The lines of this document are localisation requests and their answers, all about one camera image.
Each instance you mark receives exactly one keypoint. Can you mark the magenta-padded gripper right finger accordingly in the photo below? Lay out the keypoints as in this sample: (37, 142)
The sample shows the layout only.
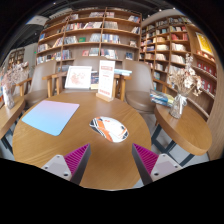
(146, 159)

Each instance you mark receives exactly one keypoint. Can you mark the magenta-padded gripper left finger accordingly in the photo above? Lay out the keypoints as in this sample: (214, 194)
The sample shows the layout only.
(76, 160)

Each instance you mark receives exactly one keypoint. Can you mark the white orange black computer mouse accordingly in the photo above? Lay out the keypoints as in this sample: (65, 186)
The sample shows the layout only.
(108, 129)

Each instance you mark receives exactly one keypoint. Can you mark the pink blue gradient mouse pad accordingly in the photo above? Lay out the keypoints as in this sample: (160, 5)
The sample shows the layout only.
(50, 116)

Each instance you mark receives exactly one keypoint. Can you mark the round wooden side table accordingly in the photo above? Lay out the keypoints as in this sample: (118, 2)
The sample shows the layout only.
(183, 130)
(8, 116)

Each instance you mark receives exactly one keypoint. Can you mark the glass vase with dried flowers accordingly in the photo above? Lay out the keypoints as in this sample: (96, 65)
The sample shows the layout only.
(177, 106)

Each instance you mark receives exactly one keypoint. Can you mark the stack of blue books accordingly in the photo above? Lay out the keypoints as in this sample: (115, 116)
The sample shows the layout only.
(161, 98)

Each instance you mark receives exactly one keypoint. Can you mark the brown padded wooden armchair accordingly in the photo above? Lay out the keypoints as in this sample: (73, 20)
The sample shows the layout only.
(41, 80)
(83, 61)
(140, 86)

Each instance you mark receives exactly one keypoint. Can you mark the dark upright book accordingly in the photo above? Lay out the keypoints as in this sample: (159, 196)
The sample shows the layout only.
(94, 80)

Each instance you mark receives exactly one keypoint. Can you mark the white framed floral picture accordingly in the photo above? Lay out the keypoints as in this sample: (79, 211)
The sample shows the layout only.
(78, 77)

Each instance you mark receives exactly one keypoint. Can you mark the white red sign wooden stand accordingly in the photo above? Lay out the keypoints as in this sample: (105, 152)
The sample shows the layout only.
(106, 78)

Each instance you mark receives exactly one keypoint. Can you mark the glass vase with pink flowers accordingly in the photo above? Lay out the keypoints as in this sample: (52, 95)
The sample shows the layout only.
(10, 96)

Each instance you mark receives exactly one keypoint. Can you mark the small distant wooden bookshelf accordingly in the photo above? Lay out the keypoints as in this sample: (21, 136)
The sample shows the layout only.
(16, 57)

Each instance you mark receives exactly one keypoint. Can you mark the curved wooden bookshelf unit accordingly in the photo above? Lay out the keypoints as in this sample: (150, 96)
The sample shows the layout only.
(173, 43)

